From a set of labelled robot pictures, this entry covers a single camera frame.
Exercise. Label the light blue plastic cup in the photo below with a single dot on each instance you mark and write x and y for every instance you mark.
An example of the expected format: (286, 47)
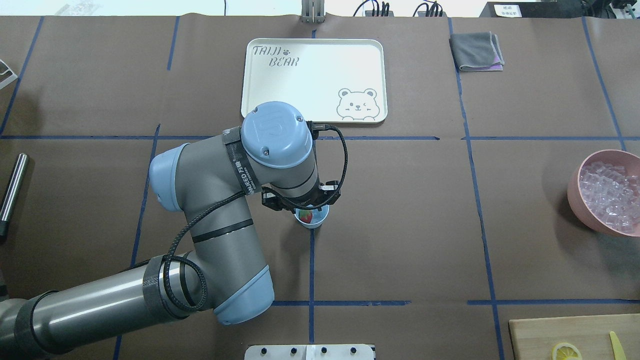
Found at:
(319, 216)

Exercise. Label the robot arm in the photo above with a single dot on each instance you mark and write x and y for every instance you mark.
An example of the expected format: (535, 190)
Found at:
(215, 263)

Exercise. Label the pink bowl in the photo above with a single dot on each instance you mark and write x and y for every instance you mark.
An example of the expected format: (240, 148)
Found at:
(577, 202)

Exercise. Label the grey folded cloth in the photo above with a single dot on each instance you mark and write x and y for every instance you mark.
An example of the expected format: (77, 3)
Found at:
(477, 52)

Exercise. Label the lemon slices stack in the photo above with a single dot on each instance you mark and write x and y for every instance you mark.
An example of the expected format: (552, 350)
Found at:
(565, 351)

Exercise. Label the steel muddler black tip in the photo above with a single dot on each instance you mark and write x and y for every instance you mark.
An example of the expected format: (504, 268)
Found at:
(10, 197)

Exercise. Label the clear ice cubes pile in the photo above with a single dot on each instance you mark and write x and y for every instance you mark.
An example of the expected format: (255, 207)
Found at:
(612, 194)

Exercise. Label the red strawberry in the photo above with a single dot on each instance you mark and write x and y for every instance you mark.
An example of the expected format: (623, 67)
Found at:
(305, 216)

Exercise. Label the wooden cutting board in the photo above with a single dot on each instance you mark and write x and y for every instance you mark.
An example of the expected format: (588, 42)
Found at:
(534, 338)

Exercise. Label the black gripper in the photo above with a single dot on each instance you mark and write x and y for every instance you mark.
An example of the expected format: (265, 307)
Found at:
(271, 201)

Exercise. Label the aluminium frame post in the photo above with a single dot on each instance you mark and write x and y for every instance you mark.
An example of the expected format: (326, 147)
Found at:
(313, 11)

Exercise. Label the white bear serving tray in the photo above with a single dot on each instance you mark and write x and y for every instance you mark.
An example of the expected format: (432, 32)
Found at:
(329, 80)

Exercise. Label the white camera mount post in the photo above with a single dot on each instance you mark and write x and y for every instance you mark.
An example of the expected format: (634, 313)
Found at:
(358, 351)

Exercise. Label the yellow plastic knife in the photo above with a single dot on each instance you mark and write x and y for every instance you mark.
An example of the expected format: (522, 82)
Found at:
(617, 348)

